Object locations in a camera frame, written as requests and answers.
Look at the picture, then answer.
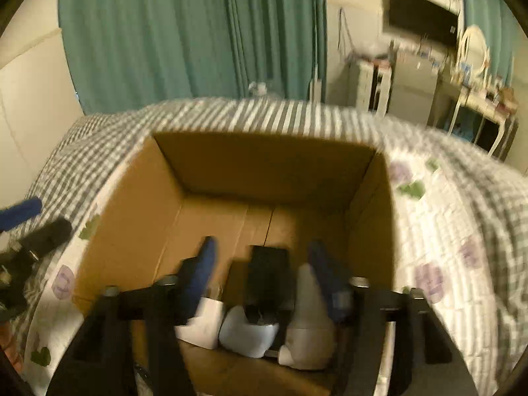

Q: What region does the grey cabinet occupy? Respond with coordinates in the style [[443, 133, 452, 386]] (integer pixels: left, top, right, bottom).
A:
[[385, 49, 444, 126]]

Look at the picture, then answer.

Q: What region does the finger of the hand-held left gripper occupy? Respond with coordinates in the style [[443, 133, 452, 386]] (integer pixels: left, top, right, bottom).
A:
[[0, 198, 43, 232], [0, 218, 73, 322]]

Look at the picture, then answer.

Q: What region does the white rounded device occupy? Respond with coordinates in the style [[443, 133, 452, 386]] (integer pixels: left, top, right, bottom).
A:
[[218, 306, 280, 359]]

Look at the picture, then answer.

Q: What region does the brown cardboard box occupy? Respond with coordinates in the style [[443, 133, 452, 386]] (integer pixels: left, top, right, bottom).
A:
[[71, 132, 397, 396]]

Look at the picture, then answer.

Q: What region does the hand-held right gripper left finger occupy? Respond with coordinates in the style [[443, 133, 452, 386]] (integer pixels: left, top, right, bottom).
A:
[[46, 236, 219, 396]]

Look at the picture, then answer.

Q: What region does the black wall television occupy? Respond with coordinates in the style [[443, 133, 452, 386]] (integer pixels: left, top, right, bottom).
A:
[[388, 0, 459, 48]]

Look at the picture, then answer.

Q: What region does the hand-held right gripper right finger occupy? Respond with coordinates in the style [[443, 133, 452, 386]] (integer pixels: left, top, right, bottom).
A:
[[307, 240, 479, 396]]

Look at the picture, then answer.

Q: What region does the checkered floral bed quilt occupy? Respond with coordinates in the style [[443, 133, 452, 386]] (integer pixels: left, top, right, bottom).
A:
[[8, 97, 528, 396]]

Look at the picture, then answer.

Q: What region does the white vanity desk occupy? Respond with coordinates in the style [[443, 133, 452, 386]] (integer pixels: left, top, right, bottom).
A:
[[427, 76, 519, 159]]

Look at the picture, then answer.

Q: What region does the white shelf rack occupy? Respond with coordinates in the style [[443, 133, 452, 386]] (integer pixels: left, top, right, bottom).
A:
[[346, 58, 392, 116]]

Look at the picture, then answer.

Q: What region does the white oval mirror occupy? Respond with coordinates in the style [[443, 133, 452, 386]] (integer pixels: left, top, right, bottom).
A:
[[456, 25, 491, 75]]

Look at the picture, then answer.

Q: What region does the black rectangular case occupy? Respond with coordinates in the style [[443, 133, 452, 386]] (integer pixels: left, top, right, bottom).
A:
[[243, 245, 291, 324]]

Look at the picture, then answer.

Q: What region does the green curtain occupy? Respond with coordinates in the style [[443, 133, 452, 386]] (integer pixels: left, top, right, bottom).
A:
[[459, 0, 528, 91], [58, 0, 328, 115]]

